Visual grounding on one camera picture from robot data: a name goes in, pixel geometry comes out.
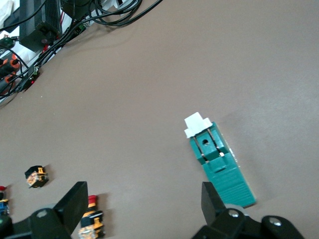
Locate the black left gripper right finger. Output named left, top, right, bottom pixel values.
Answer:
left=190, top=181, right=306, bottom=239

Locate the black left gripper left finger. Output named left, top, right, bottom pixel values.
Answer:
left=0, top=181, right=90, bottom=239

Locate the red mushroom button orange block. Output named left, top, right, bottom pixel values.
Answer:
left=78, top=195, right=105, bottom=239

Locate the black orange contact block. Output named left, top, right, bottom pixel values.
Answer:
left=24, top=164, right=49, bottom=189

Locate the red mushroom button blue block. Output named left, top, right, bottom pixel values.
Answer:
left=0, top=185, right=11, bottom=217

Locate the orange black hand tool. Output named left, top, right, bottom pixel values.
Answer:
left=0, top=53, right=23, bottom=97

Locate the small black electronics box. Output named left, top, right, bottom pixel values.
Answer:
left=19, top=21, right=60, bottom=53

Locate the black ribbed power supply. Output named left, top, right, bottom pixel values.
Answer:
left=19, top=0, right=63, bottom=33

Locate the white adapter box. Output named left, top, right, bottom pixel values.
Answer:
left=109, top=0, right=142, bottom=8

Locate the black cable bundle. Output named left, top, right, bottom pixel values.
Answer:
left=0, top=14, right=83, bottom=105

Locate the black looped cable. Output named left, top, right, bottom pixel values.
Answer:
left=93, top=0, right=164, bottom=27

